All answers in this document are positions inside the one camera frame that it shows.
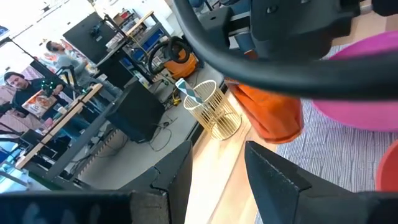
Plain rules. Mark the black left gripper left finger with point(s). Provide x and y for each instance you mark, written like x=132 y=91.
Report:
x=174 y=174

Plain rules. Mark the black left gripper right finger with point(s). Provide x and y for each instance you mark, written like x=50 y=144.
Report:
x=280 y=193

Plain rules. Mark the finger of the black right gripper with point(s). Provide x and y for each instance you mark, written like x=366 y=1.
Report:
x=217 y=26

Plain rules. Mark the grey woven placemat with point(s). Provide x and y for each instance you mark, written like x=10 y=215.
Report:
x=335 y=155

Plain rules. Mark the copper orange drinking cup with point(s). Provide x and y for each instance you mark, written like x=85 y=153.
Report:
x=270 y=115

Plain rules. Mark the pink plate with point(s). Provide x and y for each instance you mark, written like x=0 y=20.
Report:
x=357 y=115

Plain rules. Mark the orange bowl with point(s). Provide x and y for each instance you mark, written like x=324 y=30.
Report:
x=390 y=168

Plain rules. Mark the background black robot arm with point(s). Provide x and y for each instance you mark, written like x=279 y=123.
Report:
x=66 y=76

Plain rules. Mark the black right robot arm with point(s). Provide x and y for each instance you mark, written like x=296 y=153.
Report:
x=387 y=6

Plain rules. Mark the orange shop vacuum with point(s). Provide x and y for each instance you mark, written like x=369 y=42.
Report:
x=182 y=63

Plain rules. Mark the metal shelf with blue bins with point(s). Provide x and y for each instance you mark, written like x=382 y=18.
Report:
x=149 y=39

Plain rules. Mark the black box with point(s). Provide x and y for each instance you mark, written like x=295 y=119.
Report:
x=136 y=113

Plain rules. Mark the wooden background workbench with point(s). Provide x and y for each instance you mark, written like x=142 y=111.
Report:
x=62 y=123

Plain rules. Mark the black background monitor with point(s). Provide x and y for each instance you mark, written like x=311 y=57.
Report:
x=90 y=37

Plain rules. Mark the person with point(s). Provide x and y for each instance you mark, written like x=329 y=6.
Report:
x=21 y=88
x=73 y=67

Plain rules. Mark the colourful printed bag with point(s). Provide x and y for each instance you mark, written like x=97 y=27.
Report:
x=38 y=104

